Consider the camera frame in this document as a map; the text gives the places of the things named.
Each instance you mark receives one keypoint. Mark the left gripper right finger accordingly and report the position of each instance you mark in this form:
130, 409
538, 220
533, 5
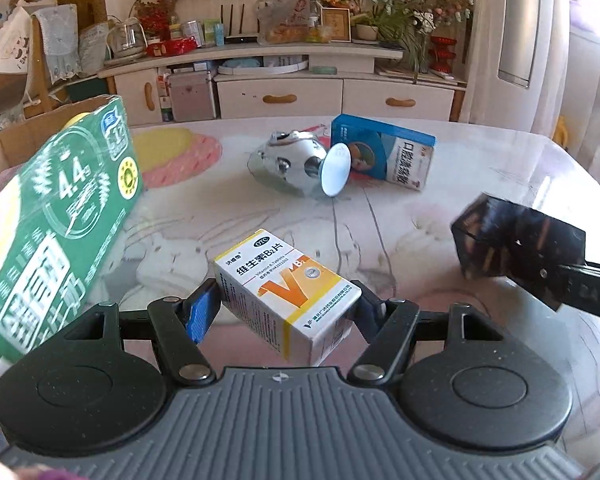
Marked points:
387, 326

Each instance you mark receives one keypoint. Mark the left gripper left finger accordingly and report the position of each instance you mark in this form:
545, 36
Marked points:
179, 326

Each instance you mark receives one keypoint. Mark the black starry small box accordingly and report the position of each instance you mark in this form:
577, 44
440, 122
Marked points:
482, 234

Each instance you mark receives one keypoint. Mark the vitamin b1 box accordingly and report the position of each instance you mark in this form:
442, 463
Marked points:
299, 307

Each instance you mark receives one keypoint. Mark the blue medicine box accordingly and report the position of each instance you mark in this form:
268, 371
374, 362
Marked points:
385, 152

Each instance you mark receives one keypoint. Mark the silver penguin toy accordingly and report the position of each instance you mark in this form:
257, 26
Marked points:
297, 163

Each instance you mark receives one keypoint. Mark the person left hand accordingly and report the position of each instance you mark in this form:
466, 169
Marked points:
38, 472

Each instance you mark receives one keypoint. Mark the green milk carton box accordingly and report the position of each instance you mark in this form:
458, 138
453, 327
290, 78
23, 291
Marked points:
59, 217

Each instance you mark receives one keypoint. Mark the pink storage box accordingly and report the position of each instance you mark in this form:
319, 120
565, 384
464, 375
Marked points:
192, 96

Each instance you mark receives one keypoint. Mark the red candle stand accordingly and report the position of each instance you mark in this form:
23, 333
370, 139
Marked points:
441, 54

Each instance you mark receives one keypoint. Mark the cardboard box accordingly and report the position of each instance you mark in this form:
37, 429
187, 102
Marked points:
20, 142

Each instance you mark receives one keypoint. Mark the white tv cabinet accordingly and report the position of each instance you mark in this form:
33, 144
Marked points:
340, 78

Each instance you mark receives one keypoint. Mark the wooden chair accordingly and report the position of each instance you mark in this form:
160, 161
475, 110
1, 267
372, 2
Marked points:
37, 44

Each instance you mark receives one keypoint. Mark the red snack package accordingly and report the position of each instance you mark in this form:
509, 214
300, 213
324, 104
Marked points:
172, 47

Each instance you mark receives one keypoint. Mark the potted flower plant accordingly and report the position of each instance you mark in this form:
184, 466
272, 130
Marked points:
409, 24

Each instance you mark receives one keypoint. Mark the glass teapot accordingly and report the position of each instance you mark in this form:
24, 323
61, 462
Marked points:
126, 38

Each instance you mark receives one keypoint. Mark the black wifi router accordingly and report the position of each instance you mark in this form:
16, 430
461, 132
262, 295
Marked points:
233, 27

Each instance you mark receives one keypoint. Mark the red berry bouquet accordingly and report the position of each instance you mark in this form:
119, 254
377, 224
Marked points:
155, 16

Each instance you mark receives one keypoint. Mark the plastic bag with food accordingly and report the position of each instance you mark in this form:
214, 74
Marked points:
283, 21

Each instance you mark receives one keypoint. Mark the wooden picture frame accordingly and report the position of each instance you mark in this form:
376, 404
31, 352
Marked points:
338, 21

